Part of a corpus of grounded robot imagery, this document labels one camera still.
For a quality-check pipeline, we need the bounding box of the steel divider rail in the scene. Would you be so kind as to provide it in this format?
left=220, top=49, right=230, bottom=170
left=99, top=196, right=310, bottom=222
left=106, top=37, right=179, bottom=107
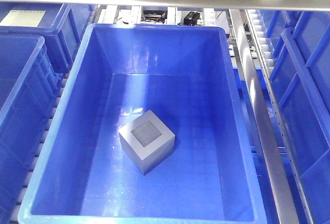
left=229, top=9, right=299, bottom=223

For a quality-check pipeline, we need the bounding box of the gray roller conveyor rail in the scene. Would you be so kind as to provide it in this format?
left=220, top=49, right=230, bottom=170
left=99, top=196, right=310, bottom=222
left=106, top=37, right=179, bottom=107
left=244, top=9, right=313, bottom=223

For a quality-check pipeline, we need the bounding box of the black charger device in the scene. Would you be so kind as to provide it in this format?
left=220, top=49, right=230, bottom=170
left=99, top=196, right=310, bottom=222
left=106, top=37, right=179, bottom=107
left=184, top=11, right=200, bottom=26

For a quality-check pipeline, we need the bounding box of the blue target bin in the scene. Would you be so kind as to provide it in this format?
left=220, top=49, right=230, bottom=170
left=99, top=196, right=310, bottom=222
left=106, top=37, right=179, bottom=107
left=18, top=24, right=267, bottom=223

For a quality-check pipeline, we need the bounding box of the gray hollow cube base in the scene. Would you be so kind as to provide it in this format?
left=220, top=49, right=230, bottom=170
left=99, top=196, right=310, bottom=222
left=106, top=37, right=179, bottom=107
left=118, top=110, right=175, bottom=175

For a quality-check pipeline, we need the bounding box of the blue bin right side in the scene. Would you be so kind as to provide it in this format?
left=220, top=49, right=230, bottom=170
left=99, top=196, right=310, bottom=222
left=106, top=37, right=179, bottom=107
left=270, top=11, right=329, bottom=223

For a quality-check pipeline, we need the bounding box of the blue bin left far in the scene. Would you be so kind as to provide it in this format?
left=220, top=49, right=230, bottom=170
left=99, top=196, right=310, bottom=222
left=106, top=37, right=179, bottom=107
left=0, top=2, right=96, bottom=74

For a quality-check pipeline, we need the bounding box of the blue bin left near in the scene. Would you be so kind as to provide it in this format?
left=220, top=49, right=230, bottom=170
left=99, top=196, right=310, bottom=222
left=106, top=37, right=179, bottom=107
left=1, top=34, right=61, bottom=223

